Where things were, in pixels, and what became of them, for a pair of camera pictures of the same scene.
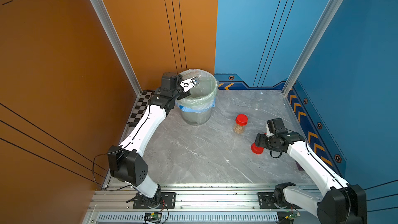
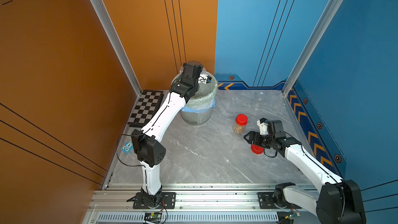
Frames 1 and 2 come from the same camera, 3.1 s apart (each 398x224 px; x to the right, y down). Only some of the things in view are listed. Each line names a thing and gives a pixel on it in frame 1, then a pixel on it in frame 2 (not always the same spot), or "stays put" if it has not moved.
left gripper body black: x=178 y=94 → x=195 y=87
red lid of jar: x=256 y=149 stays put
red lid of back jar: x=241 y=120 stays put
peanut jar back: x=238 y=129 stays put
